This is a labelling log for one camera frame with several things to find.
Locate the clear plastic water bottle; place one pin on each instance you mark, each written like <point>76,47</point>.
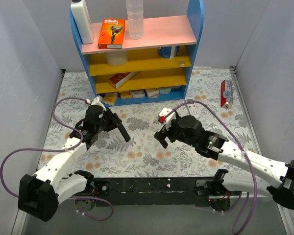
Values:
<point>135,14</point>

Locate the orange Gillette razor box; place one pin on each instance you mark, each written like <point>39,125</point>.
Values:
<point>112,34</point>

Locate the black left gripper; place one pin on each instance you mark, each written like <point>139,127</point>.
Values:
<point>113,120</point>

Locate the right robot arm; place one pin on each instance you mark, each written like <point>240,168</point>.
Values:
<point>268,177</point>

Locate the white remote control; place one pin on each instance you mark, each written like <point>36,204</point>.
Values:
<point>192,108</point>

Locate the white sponge pack tilted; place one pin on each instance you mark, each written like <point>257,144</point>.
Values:
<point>152,93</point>

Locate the small clear wrapped item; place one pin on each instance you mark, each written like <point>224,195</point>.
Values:
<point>181,63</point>

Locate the blue and white can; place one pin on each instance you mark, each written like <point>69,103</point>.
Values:
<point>168,52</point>

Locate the mint green sponge pack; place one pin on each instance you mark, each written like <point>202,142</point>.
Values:
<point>164,90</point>

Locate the black remote control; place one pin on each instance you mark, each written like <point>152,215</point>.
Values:
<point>124,132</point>

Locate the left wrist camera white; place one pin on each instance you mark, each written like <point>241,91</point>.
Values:
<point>96,101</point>

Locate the red and white long box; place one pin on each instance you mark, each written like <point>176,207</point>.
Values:
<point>119,79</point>

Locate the yellow Kamenoko sponge pack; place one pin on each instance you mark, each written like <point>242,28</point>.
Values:
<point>110,99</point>

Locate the blue wooden shelf unit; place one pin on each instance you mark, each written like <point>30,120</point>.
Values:
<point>153,70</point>

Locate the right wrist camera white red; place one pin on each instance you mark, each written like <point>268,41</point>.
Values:
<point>166,116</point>

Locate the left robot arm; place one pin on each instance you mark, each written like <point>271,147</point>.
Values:
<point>40,194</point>

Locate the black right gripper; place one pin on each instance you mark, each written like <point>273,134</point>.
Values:
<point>166,132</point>

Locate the white plastic bottle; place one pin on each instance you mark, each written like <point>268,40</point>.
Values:
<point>82,19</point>

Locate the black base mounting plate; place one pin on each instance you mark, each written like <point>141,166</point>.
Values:
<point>160,191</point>

